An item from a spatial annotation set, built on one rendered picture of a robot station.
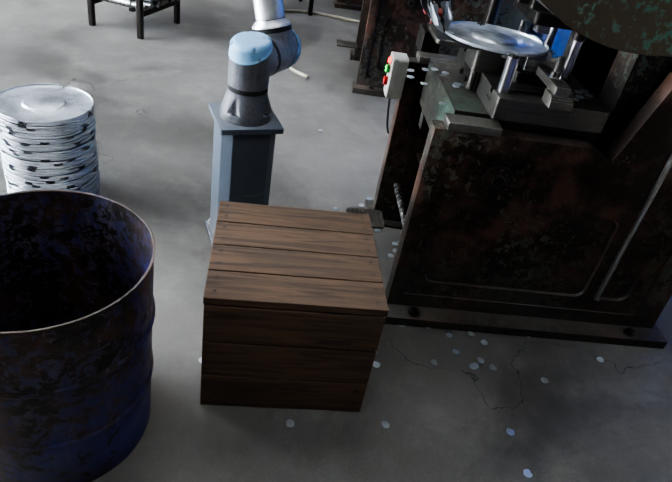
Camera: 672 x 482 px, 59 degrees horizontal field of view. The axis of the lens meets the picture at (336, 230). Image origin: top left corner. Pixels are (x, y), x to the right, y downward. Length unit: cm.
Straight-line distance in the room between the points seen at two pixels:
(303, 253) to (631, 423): 101
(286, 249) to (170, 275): 55
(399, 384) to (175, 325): 63
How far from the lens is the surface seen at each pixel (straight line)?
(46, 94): 217
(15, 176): 213
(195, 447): 146
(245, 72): 169
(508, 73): 158
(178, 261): 192
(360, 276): 138
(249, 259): 138
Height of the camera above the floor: 121
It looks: 34 degrees down
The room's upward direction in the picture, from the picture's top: 11 degrees clockwise
